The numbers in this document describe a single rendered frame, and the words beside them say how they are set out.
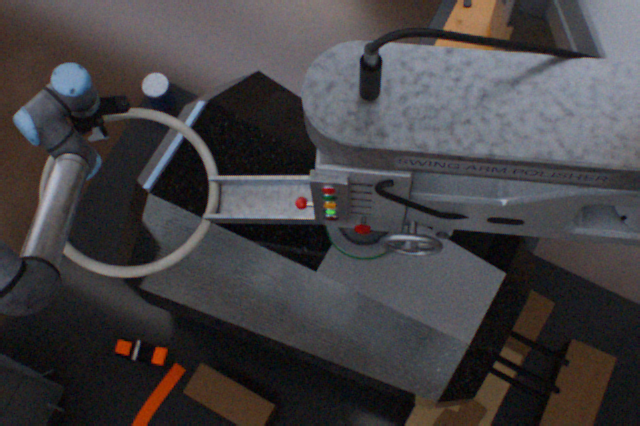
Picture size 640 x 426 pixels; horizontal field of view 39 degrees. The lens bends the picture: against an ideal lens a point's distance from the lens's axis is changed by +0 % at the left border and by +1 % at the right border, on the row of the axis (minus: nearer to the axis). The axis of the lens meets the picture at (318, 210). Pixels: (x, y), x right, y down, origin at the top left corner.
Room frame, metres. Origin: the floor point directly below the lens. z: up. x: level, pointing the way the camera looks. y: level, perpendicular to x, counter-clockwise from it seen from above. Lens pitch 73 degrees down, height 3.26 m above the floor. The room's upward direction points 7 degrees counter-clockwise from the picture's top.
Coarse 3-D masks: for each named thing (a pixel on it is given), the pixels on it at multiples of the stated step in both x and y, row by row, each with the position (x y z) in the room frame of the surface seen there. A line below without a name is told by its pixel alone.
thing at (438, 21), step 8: (448, 0) 1.42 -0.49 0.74; (456, 0) 1.41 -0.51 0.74; (440, 8) 1.39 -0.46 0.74; (448, 8) 1.39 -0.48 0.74; (440, 16) 1.36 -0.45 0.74; (448, 16) 1.36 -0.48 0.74; (432, 24) 1.34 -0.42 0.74; (440, 24) 1.34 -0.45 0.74; (424, 40) 1.29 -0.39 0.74; (432, 40) 1.29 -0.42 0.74; (528, 240) 0.80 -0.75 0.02; (536, 240) 0.79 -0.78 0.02; (528, 248) 0.77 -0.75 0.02
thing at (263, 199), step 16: (224, 176) 0.85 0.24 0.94; (240, 176) 0.84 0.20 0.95; (256, 176) 0.83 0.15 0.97; (272, 176) 0.82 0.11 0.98; (288, 176) 0.81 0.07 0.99; (304, 176) 0.80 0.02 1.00; (224, 192) 0.82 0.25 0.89; (240, 192) 0.81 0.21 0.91; (256, 192) 0.80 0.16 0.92; (272, 192) 0.79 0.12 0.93; (288, 192) 0.78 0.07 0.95; (304, 192) 0.77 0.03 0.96; (224, 208) 0.78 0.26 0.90; (240, 208) 0.77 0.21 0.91; (256, 208) 0.76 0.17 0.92; (272, 208) 0.75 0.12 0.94; (288, 208) 0.74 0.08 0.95
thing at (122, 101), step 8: (112, 96) 1.10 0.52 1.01; (120, 96) 1.11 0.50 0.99; (104, 104) 1.07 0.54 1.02; (112, 104) 1.08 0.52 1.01; (120, 104) 1.08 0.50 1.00; (128, 104) 1.08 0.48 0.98; (96, 112) 1.05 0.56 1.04; (104, 112) 1.05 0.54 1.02; (112, 112) 1.06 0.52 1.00; (120, 112) 1.06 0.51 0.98
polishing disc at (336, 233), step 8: (328, 232) 0.69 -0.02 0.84; (336, 232) 0.68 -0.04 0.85; (344, 232) 0.68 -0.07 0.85; (352, 232) 0.68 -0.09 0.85; (376, 232) 0.67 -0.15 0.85; (384, 232) 0.66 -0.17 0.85; (392, 232) 0.66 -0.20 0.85; (400, 232) 0.66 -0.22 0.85; (336, 240) 0.66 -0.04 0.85; (344, 240) 0.66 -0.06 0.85; (352, 240) 0.65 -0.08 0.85; (360, 240) 0.65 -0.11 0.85; (368, 240) 0.65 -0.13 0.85; (376, 240) 0.64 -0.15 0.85; (344, 248) 0.63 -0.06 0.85; (352, 248) 0.63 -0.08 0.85; (360, 248) 0.63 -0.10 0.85; (368, 248) 0.62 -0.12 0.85; (376, 248) 0.62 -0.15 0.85; (360, 256) 0.61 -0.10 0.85; (368, 256) 0.60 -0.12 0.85
